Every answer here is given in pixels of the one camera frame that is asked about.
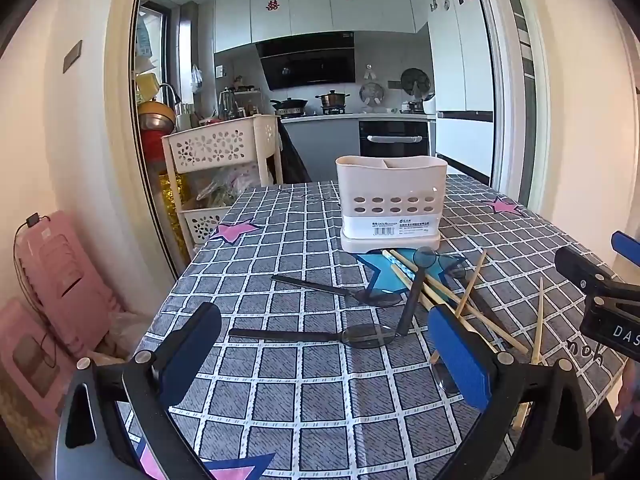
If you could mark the grey wall switch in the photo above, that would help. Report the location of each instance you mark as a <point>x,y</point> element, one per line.
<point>73,56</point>

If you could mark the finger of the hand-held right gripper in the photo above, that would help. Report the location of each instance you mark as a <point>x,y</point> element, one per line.
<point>580,267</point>
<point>627,244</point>

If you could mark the dark translucent plastic spoon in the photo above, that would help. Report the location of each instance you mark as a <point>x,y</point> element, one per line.
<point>411,305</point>
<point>452,274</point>
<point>445,382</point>
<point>310,285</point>
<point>280,334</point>

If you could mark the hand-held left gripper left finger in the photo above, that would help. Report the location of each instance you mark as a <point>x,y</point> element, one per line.
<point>187,360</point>

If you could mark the black wok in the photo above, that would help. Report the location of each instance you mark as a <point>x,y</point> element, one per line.
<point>290,104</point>

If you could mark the white refrigerator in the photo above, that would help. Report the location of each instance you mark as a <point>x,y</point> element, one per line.
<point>460,60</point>

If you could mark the white perforated storage cart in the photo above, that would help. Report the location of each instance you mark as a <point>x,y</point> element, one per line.
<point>220,145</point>

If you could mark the white perforated utensil holder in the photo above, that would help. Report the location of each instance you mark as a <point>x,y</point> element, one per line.
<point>385,220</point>

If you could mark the white upper kitchen cabinets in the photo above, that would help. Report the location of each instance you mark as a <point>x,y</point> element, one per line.
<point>310,7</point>

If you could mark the black built-in oven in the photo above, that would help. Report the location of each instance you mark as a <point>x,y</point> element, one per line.
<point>394,139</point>

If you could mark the pink folding stool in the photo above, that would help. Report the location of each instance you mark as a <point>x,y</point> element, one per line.
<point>65,270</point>
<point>25,355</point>

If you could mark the steel cooking pot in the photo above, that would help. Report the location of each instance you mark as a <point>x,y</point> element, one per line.
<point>331,98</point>

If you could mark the black range hood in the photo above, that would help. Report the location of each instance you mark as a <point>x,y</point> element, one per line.
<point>310,62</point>

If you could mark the grey checkered star tablecloth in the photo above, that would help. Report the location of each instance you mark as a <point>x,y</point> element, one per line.
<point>280,400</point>

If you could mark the gold foil bag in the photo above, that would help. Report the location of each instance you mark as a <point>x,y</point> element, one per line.
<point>170,200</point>

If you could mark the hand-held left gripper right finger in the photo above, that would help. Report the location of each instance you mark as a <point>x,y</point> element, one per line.
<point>457,357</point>

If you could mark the plain wooden chopstick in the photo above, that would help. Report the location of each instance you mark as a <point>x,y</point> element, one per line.
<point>400,277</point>
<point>539,320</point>
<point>510,340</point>
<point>475,277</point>

